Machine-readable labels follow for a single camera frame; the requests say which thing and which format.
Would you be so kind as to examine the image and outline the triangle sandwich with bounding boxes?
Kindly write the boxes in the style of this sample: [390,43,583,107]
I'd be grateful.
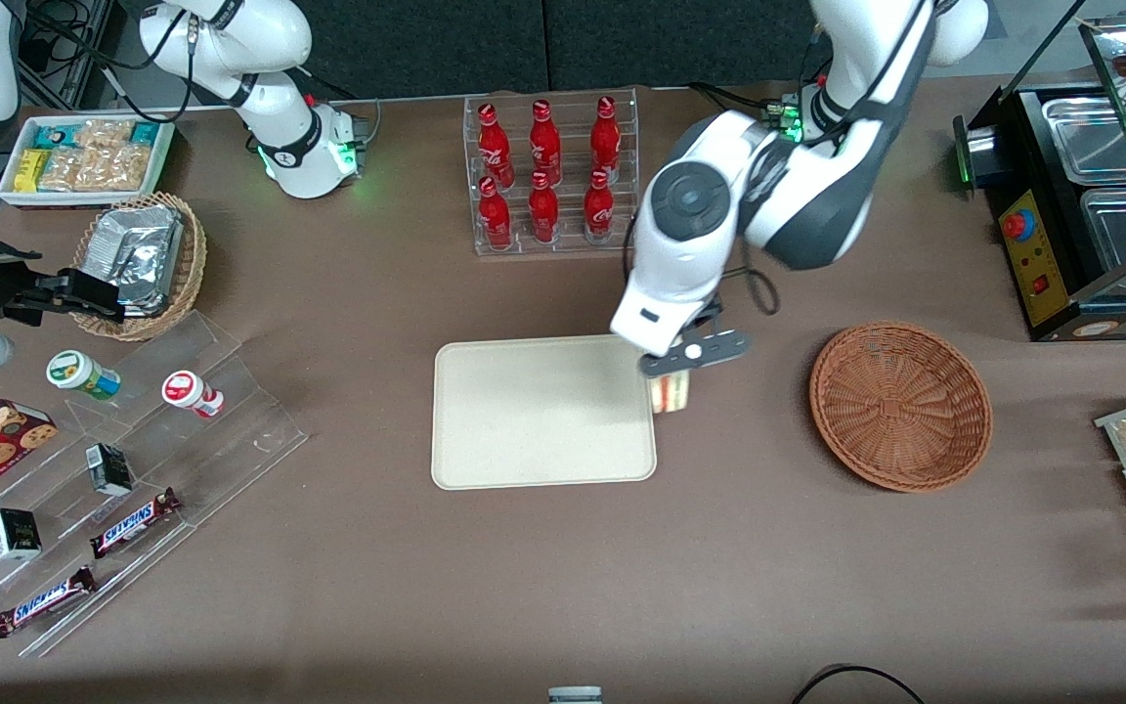
[649,370,694,415]

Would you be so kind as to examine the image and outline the light wicker basket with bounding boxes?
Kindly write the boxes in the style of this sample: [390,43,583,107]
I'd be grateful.
[71,192,208,342]

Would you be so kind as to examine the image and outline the white rectangular snack tray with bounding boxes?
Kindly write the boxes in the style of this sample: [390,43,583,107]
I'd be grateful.
[0,115,176,208]

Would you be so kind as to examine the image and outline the cream plastic tray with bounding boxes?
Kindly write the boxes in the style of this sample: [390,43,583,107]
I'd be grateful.
[431,333,659,491]

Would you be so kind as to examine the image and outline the brown round wicker basket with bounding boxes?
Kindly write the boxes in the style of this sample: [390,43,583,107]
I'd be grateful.
[809,321,994,493]

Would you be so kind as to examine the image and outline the silver foil bag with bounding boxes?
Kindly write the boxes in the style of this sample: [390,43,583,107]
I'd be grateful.
[82,205,184,296]
[113,282,175,318]

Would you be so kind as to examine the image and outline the green lid cup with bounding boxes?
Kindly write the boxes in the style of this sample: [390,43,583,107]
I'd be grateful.
[45,349,122,402]

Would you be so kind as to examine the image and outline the red lid cup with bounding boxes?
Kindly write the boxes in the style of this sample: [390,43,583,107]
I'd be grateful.
[161,370,226,419]

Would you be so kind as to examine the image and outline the clear cracker bag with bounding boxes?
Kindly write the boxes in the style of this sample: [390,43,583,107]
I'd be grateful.
[84,145,152,193]
[40,147,95,193]
[74,119,135,151]

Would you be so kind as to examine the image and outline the red cola bottle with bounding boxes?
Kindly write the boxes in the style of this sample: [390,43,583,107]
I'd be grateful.
[528,171,561,244]
[478,103,515,187]
[590,96,623,182]
[584,169,617,244]
[478,176,514,249]
[529,100,563,185]

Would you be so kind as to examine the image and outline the clear acrylic bottle rack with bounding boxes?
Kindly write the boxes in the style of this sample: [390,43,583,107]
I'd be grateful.
[463,88,640,257]

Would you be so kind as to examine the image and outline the small black carton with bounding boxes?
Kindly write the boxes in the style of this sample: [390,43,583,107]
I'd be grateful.
[85,443,134,498]
[0,506,43,562]

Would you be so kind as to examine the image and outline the clear acrylic stepped display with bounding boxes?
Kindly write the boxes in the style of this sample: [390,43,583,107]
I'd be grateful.
[0,311,310,658]

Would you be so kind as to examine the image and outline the snickers chocolate bar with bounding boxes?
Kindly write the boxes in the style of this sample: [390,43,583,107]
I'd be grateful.
[0,565,98,639]
[90,487,184,560]

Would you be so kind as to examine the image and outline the black equipment rack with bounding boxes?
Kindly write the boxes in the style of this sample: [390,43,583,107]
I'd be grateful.
[16,0,126,110]

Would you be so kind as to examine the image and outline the black hot food display case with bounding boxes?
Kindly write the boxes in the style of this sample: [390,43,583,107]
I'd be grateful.
[954,15,1126,343]

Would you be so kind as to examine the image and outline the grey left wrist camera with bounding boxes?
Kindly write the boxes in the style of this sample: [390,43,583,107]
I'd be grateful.
[638,330,753,380]

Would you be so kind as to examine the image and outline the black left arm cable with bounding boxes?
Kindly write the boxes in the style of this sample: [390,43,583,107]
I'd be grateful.
[719,259,782,317]

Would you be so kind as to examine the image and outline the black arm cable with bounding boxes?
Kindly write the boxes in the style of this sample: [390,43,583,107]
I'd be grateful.
[719,259,782,317]
[25,0,232,123]

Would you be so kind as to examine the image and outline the black left arm base cables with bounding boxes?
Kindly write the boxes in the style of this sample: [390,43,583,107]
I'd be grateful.
[690,82,785,128]

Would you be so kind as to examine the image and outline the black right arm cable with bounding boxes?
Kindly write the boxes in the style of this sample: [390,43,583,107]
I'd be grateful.
[25,0,232,123]

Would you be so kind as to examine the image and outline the black table edge cable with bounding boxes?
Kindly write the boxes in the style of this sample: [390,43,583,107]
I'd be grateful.
[793,664,926,704]

